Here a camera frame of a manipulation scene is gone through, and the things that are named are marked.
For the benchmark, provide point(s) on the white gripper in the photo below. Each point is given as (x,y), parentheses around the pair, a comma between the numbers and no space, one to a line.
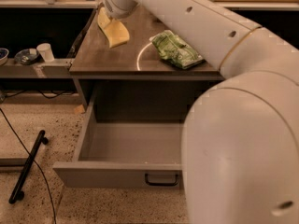
(114,6)

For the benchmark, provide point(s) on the yellow sponge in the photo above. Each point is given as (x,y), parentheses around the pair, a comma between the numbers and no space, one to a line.
(114,30)

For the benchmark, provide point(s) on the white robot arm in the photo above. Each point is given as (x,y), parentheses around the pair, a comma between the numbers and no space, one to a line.
(239,145)

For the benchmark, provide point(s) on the grey cabinet counter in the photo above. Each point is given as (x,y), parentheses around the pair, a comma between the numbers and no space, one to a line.
(135,60)

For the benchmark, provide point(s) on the grey open drawer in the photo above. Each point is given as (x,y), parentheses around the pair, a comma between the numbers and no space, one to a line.
(131,128)

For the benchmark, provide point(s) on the green chip bag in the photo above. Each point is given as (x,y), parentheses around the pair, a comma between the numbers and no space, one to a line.
(175,50)

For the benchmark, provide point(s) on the white paper cup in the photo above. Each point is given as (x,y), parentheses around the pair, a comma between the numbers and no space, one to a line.
(46,52)

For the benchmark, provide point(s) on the grey side shelf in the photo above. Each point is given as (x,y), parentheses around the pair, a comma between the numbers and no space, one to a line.
(59,68)

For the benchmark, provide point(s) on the dark blue bowl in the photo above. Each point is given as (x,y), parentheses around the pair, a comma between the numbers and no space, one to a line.
(27,56)

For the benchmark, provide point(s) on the blue rimmed bowl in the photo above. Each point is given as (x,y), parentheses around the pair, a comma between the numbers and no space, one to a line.
(3,55)

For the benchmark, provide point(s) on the black bar with wheels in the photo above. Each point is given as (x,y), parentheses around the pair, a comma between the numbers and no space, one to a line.
(17,193)

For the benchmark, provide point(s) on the black drawer handle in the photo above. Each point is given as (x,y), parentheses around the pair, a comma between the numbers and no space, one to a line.
(161,180)

